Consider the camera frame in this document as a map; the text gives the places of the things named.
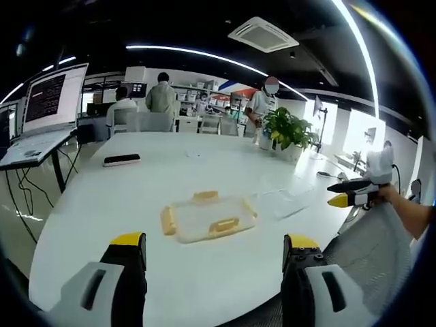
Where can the curved ceiling light strip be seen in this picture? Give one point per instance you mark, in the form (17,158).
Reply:
(368,61)

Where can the laptop stand table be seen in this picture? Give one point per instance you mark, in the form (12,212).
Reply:
(58,160)

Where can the dark background monitor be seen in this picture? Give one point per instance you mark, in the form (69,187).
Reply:
(135,89)

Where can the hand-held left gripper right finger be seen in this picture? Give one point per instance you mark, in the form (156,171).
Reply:
(306,289)

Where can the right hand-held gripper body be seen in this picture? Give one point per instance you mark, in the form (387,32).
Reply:
(379,167)

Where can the green potted plant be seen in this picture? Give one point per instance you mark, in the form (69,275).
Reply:
(286,131)

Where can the clear container lid, yellow clips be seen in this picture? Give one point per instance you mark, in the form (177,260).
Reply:
(207,218)

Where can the person's right hand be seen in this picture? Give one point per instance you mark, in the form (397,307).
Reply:
(386,195)

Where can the background storage shelves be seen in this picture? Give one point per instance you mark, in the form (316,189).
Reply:
(194,95)

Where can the black and white flat device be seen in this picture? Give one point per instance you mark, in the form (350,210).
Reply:
(122,159)

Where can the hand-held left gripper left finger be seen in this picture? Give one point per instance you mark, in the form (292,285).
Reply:
(102,289)

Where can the long ceiling light strip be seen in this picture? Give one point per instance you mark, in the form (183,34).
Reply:
(204,56)

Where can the clear plastic bag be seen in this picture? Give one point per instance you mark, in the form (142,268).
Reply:
(286,199)

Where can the white laptop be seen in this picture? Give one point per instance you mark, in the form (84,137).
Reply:
(51,102)

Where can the ceiling air conditioner vent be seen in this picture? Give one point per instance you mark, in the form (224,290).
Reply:
(264,33)

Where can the grey mesh office chair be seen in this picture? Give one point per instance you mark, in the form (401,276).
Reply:
(371,259)

